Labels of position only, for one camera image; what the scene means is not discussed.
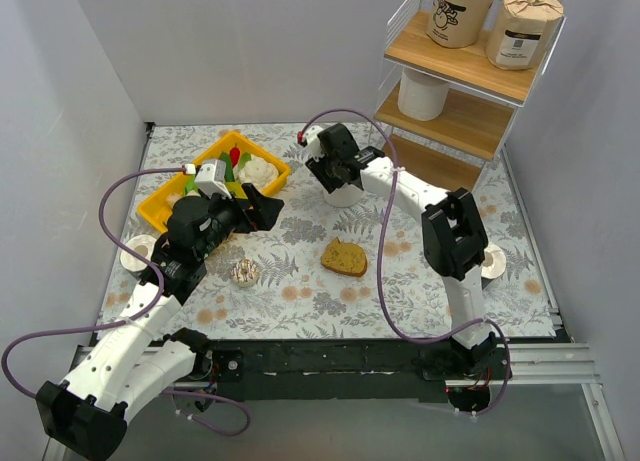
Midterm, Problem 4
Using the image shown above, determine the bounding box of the white paper towel roll back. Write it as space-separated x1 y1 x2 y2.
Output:
323 184 363 208

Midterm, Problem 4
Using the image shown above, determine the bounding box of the white paper towel roll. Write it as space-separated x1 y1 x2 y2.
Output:
323 184 363 208
397 68 450 121

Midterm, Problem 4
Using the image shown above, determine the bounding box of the white paper towel roll front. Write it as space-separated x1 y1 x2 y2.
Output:
397 68 450 121

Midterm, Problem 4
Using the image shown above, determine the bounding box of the brown roll with drawing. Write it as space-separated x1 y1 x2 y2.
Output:
426 0 494 49

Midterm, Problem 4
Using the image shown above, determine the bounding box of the brown roll with label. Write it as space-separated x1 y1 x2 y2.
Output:
485 0 564 70

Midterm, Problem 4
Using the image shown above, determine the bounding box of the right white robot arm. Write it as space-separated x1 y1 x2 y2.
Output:
297 123 497 379

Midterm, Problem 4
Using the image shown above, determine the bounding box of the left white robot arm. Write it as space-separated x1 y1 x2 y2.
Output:
35 184 284 460

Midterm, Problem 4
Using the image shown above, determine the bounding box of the yellow green pepper toy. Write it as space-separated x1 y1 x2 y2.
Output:
225 181 247 199

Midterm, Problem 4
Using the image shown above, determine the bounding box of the white cauliflower toy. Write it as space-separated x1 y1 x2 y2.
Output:
234 155 279 191

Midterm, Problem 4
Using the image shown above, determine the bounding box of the green leafy vegetable toy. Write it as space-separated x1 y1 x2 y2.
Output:
195 153 237 182

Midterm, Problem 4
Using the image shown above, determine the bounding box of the red chili pepper toy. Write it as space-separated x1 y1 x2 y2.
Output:
230 147 241 167

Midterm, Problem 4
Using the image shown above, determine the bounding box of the white garlic toy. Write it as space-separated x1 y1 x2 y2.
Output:
166 193 183 209

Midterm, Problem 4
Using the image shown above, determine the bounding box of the yellow plastic bin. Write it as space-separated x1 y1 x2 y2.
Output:
137 131 291 233

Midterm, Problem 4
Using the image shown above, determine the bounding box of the white paper roll left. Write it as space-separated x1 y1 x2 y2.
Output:
119 234 156 275

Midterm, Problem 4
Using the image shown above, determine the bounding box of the cat shaped bread slice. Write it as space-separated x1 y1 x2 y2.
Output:
321 238 368 277

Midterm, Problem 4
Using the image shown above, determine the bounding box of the floral table mat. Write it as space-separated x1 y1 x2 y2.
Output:
97 120 559 341

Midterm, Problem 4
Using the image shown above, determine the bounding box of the dark wrapped paper roll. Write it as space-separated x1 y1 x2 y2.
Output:
481 242 507 280

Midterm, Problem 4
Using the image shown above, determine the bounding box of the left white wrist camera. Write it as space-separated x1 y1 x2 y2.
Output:
184 159 231 199

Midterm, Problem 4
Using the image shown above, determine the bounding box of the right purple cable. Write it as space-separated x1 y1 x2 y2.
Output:
299 109 514 415

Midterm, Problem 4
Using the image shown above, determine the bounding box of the purple cable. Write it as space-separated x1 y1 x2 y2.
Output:
0 166 251 438
299 109 514 415

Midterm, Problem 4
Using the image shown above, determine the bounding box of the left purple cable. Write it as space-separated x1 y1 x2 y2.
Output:
0 166 251 438

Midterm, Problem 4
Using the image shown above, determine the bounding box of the white wire wooden shelf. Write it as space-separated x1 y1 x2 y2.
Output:
375 0 563 190

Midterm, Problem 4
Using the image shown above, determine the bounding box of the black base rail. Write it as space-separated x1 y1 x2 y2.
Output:
74 336 596 412

